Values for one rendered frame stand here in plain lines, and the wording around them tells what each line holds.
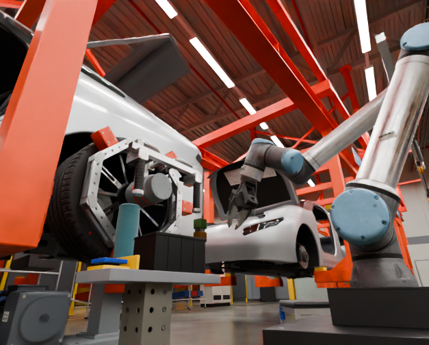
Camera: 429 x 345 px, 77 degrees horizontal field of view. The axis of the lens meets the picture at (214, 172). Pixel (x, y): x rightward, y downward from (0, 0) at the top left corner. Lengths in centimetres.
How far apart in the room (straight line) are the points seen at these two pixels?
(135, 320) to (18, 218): 45
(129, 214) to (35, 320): 45
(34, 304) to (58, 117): 64
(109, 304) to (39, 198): 64
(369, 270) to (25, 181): 109
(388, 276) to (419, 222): 1321
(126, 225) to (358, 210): 83
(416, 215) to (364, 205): 1341
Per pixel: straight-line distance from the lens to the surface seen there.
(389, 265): 102
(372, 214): 85
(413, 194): 1448
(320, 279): 461
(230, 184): 498
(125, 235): 116
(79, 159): 137
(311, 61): 444
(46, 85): 118
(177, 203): 154
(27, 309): 115
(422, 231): 1414
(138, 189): 110
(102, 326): 143
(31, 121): 109
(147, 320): 85
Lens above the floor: 39
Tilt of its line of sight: 24 degrees up
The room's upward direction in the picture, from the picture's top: 1 degrees counter-clockwise
